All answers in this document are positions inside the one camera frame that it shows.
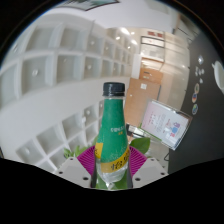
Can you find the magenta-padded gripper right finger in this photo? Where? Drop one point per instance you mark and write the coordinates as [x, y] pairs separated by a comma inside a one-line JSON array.
[[151, 171]]

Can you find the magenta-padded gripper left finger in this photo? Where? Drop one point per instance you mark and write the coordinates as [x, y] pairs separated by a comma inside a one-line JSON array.
[[71, 171]]

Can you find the green yellow labelled drink bottle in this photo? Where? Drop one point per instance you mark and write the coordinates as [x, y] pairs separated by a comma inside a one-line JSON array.
[[112, 133]]

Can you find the clear acrylic sign stand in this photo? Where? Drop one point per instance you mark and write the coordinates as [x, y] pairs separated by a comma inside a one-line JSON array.
[[166, 123]]

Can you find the round colourful badge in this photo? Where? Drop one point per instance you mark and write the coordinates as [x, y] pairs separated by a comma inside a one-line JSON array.
[[196, 88], [194, 97], [195, 109]]

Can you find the small white sticker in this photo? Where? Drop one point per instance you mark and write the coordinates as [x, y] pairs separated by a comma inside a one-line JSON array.
[[200, 60], [201, 80], [197, 71]]

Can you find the ceiling lights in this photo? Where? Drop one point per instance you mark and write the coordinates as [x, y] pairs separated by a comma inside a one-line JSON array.
[[125, 31]]

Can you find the dark framed wall picture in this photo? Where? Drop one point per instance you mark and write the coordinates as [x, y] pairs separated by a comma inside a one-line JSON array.
[[90, 4]]

